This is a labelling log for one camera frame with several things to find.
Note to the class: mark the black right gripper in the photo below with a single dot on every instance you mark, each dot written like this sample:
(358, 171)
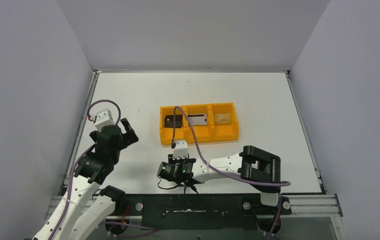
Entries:
(174, 161)

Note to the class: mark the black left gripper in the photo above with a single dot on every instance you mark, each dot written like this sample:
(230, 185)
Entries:
(125, 133)

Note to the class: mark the yellow three-compartment plastic bin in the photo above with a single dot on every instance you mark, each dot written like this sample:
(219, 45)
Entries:
(213, 122)

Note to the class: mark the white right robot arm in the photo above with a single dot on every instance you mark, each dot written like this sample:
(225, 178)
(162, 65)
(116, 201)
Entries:
(253, 166)

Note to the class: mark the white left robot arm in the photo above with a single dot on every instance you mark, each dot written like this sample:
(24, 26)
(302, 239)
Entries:
(69, 220)

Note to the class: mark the black card in bin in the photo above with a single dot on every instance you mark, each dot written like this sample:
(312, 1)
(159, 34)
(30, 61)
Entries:
(170, 121)

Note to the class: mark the silver card in bin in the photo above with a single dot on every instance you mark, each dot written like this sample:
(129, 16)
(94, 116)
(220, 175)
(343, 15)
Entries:
(200, 119)

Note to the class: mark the gold card in bin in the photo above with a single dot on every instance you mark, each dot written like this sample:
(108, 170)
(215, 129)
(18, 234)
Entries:
(222, 119)

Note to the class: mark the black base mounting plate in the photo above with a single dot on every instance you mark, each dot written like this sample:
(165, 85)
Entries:
(191, 211)

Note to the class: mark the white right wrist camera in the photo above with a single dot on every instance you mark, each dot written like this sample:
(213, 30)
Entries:
(180, 150)

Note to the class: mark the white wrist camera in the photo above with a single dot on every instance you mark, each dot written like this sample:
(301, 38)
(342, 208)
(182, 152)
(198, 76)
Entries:
(180, 150)
(103, 118)

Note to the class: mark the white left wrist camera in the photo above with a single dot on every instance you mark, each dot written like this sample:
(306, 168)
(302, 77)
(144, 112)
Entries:
(103, 118)

